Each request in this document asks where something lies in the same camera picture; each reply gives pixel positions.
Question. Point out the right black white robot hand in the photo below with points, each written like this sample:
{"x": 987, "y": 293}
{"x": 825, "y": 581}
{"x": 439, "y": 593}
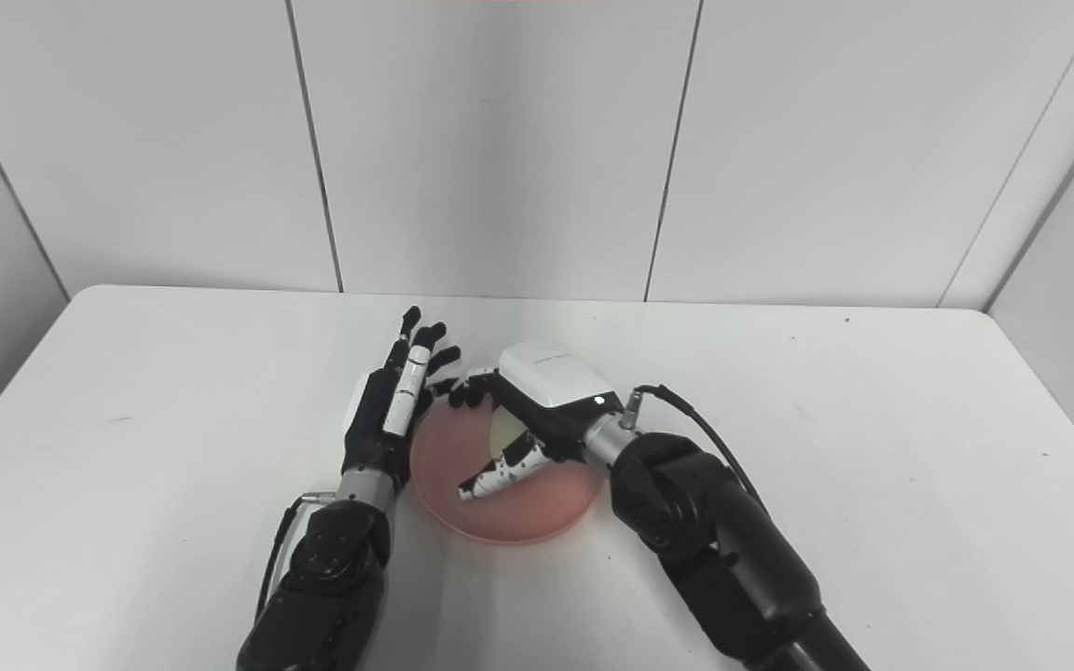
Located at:
{"x": 546, "y": 387}

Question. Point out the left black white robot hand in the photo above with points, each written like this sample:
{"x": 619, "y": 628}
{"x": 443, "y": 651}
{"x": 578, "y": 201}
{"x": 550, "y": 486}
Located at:
{"x": 383, "y": 424}

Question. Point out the cream steamed bun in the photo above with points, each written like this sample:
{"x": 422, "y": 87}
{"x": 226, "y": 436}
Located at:
{"x": 505, "y": 433}

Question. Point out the pink round plate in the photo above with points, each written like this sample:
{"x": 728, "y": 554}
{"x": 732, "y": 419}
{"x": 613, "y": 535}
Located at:
{"x": 537, "y": 508}

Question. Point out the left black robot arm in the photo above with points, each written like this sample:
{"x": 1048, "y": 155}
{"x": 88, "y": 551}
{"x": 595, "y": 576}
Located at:
{"x": 323, "y": 578}

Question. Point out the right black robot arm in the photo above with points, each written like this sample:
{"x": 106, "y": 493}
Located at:
{"x": 723, "y": 550}

